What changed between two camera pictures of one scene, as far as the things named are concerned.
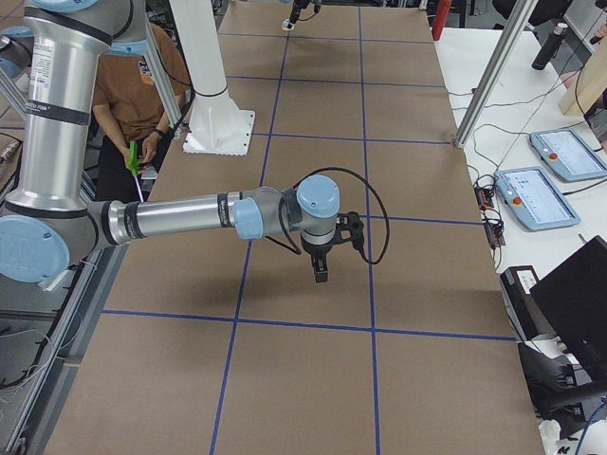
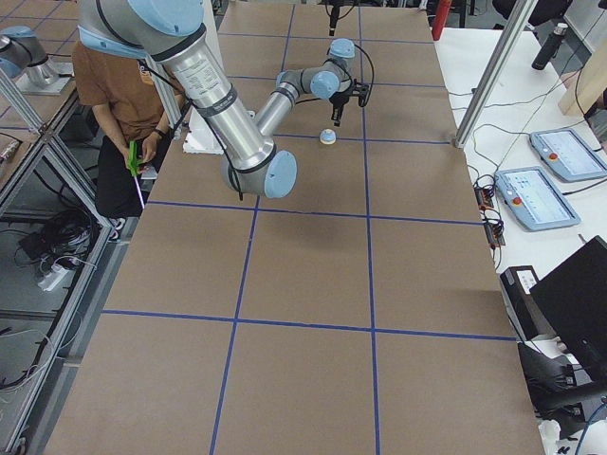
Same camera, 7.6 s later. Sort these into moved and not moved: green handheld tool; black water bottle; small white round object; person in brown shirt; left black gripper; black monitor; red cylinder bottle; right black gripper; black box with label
Moved: left black gripper; small white round object; right black gripper
Not moved: black box with label; person in brown shirt; green handheld tool; black water bottle; red cylinder bottle; black monitor
